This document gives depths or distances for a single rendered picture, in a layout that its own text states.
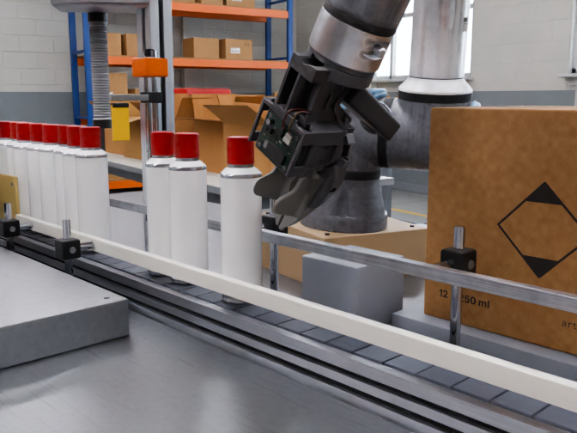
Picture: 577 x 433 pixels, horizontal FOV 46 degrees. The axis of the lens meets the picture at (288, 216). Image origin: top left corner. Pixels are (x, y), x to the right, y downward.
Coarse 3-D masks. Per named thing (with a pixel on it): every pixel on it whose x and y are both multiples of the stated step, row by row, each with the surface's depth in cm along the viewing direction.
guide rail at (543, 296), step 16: (128, 208) 112; (144, 208) 109; (208, 224) 97; (272, 240) 87; (288, 240) 85; (304, 240) 83; (336, 256) 79; (352, 256) 77; (368, 256) 75; (384, 256) 74; (400, 272) 72; (416, 272) 71; (432, 272) 69; (448, 272) 68; (464, 272) 67; (480, 288) 65; (496, 288) 64; (512, 288) 63; (528, 288) 62; (544, 288) 62; (544, 304) 61; (560, 304) 60; (576, 304) 59
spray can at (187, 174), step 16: (176, 144) 91; (192, 144) 91; (176, 160) 92; (192, 160) 91; (176, 176) 91; (192, 176) 91; (176, 192) 91; (192, 192) 91; (176, 208) 92; (192, 208) 91; (176, 224) 92; (192, 224) 92; (176, 240) 92; (192, 240) 92; (176, 256) 93; (192, 256) 92; (208, 256) 95
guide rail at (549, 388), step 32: (128, 256) 99; (160, 256) 94; (224, 288) 83; (256, 288) 79; (320, 320) 71; (352, 320) 68; (416, 352) 62; (448, 352) 60; (512, 384) 56; (544, 384) 54; (576, 384) 52
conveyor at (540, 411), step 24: (48, 240) 122; (120, 264) 105; (192, 288) 91; (240, 312) 81; (264, 312) 81; (312, 336) 73; (336, 336) 73; (384, 360) 66; (408, 360) 66; (456, 384) 61; (480, 384) 61; (504, 408) 57; (528, 408) 56; (552, 408) 56; (576, 432) 52
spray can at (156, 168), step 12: (156, 132) 95; (168, 132) 95; (156, 144) 95; (168, 144) 95; (156, 156) 96; (168, 156) 96; (156, 168) 95; (156, 180) 95; (168, 180) 95; (156, 192) 95; (168, 192) 96; (156, 204) 96; (168, 204) 96; (156, 216) 96; (168, 216) 96; (156, 228) 96; (168, 228) 96; (156, 240) 97; (168, 240) 97; (156, 252) 97; (168, 252) 97
